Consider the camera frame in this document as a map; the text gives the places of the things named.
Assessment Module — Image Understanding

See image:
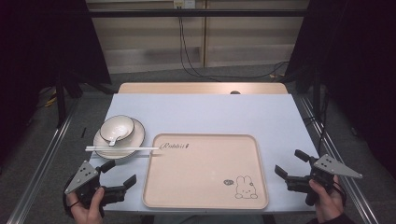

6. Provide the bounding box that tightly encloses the white bowl with dark rim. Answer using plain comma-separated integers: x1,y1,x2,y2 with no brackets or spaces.
99,114,135,143

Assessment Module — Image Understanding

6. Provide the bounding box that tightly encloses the yellow cable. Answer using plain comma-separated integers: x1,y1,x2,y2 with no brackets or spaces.
44,90,59,108

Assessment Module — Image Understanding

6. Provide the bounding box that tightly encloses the white chopstick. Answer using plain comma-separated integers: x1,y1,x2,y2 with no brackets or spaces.
85,147,161,153
85,146,161,150

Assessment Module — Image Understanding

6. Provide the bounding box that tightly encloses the pink tray with rabbit print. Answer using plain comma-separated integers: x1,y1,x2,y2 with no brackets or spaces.
142,133,270,211

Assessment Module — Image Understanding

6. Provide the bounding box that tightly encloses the white ceramic spoon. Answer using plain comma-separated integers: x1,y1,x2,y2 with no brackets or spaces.
107,128,127,147

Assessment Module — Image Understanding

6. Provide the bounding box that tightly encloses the person's dark sleeve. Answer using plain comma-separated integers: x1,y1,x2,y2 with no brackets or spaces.
307,213,356,224

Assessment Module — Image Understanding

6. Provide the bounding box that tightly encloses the white wall socket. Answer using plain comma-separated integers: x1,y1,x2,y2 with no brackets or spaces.
173,0,196,9

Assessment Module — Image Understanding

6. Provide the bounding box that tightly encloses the pale blue table mat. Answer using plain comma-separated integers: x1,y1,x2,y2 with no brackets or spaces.
88,92,320,215

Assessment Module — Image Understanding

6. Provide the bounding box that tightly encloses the white plate with dark rim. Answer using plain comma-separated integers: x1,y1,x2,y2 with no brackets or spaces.
92,118,147,161

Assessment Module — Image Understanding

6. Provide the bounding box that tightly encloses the black metal stand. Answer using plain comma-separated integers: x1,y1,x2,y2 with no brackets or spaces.
292,63,331,147
53,69,108,128

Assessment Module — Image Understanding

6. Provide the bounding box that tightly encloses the black horizontal bar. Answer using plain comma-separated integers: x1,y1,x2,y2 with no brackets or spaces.
87,8,308,19

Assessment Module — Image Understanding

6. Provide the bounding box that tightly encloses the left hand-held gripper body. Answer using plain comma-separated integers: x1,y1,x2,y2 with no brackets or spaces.
64,160,127,209

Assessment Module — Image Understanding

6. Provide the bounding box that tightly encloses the black curtain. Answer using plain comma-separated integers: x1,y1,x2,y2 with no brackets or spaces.
0,0,112,162
284,0,396,171

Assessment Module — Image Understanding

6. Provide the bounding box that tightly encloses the person's left hand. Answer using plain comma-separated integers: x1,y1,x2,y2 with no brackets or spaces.
65,186,106,224

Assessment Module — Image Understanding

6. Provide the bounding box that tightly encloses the aluminium rail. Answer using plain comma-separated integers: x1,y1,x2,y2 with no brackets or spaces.
297,94,380,224
5,96,81,224

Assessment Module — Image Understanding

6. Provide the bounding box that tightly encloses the black cable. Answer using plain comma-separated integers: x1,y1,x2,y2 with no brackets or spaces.
178,7,290,79
179,17,219,82

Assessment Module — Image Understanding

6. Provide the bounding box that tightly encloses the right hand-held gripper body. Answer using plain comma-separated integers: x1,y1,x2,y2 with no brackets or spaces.
285,153,364,207

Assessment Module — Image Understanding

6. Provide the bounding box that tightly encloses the person's right hand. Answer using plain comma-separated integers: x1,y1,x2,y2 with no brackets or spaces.
308,175,347,224

